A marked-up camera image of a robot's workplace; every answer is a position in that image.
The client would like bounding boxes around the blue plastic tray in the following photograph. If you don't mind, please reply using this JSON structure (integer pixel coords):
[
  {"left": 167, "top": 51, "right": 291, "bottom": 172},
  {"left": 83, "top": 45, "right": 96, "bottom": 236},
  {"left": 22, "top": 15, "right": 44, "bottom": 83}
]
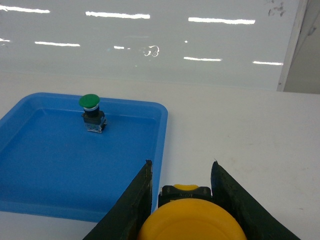
[{"left": 0, "top": 93, "right": 168, "bottom": 222}]

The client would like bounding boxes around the yellow mushroom push button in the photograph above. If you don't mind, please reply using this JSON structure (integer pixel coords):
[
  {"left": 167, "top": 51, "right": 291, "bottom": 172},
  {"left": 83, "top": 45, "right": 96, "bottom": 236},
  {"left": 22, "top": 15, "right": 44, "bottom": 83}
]
[{"left": 137, "top": 184, "right": 247, "bottom": 240}]

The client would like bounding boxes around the white whiteboard panel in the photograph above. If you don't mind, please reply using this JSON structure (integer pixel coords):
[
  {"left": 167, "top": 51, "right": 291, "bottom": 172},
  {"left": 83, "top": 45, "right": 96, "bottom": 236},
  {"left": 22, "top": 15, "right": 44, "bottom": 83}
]
[{"left": 0, "top": 0, "right": 305, "bottom": 91}]

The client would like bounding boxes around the green mushroom push button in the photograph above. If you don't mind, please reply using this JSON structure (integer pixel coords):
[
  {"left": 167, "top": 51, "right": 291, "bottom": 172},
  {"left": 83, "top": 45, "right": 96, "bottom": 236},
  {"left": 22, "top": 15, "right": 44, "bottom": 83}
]
[{"left": 79, "top": 94, "right": 107, "bottom": 134}]

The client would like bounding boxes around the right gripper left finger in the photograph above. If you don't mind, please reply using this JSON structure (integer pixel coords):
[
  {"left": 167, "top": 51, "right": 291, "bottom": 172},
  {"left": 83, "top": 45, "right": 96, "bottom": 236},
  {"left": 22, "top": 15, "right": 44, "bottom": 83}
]
[{"left": 84, "top": 160, "right": 153, "bottom": 240}]

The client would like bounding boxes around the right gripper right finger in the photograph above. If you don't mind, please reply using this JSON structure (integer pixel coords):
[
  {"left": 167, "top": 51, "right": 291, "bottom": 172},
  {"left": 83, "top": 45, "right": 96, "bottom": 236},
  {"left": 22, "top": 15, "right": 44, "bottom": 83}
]
[{"left": 211, "top": 161, "right": 299, "bottom": 240}]

